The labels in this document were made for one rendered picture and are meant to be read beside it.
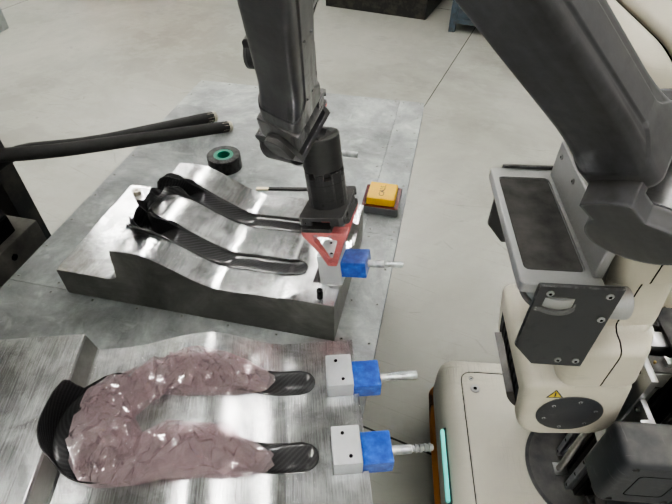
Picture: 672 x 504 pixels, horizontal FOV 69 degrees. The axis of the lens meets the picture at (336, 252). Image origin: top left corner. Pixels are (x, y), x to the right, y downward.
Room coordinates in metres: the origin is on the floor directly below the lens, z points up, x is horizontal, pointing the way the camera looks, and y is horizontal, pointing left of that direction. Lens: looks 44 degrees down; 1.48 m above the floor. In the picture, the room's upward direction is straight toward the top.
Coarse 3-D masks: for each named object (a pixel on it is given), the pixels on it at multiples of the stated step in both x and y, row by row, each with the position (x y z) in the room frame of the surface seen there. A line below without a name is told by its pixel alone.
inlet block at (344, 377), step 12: (336, 360) 0.40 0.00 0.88; (348, 360) 0.40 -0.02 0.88; (372, 360) 0.41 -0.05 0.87; (336, 372) 0.38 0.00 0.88; (348, 372) 0.38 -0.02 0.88; (360, 372) 0.39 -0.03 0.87; (372, 372) 0.39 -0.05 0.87; (396, 372) 0.40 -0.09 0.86; (408, 372) 0.40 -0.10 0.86; (336, 384) 0.36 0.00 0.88; (348, 384) 0.36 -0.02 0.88; (360, 384) 0.37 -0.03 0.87; (372, 384) 0.37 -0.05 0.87; (336, 396) 0.36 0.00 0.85
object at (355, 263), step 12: (324, 240) 0.59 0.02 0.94; (348, 252) 0.57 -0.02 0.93; (360, 252) 0.57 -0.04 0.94; (324, 264) 0.54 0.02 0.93; (348, 264) 0.54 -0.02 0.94; (360, 264) 0.54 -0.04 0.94; (372, 264) 0.55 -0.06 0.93; (384, 264) 0.54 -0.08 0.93; (396, 264) 0.54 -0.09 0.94; (324, 276) 0.54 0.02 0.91; (336, 276) 0.54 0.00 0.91; (348, 276) 0.54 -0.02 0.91; (360, 276) 0.53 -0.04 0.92
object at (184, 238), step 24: (168, 192) 0.72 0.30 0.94; (192, 192) 0.75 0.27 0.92; (144, 216) 0.71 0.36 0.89; (240, 216) 0.72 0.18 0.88; (264, 216) 0.72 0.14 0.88; (168, 240) 0.61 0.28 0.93; (192, 240) 0.63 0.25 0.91; (240, 264) 0.60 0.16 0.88; (264, 264) 0.60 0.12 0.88; (288, 264) 0.59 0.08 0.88
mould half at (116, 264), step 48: (144, 192) 0.83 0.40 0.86; (240, 192) 0.78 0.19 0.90; (96, 240) 0.68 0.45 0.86; (144, 240) 0.60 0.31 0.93; (240, 240) 0.65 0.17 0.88; (288, 240) 0.65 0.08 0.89; (96, 288) 0.59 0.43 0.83; (144, 288) 0.57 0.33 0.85; (192, 288) 0.55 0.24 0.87; (240, 288) 0.54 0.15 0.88; (288, 288) 0.53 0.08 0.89; (336, 288) 0.53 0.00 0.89
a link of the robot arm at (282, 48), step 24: (240, 0) 0.42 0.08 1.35; (264, 0) 0.40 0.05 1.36; (288, 0) 0.40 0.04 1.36; (312, 0) 0.45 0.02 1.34; (264, 24) 0.42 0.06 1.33; (288, 24) 0.41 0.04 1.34; (312, 24) 0.46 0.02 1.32; (264, 48) 0.45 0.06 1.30; (288, 48) 0.43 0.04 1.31; (312, 48) 0.48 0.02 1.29; (264, 72) 0.48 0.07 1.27; (288, 72) 0.46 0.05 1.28; (312, 72) 0.50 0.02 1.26; (264, 96) 0.51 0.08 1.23; (288, 96) 0.49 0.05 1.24; (312, 96) 0.53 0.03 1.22; (264, 120) 0.54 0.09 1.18; (288, 120) 0.51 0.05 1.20; (312, 120) 0.56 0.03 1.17
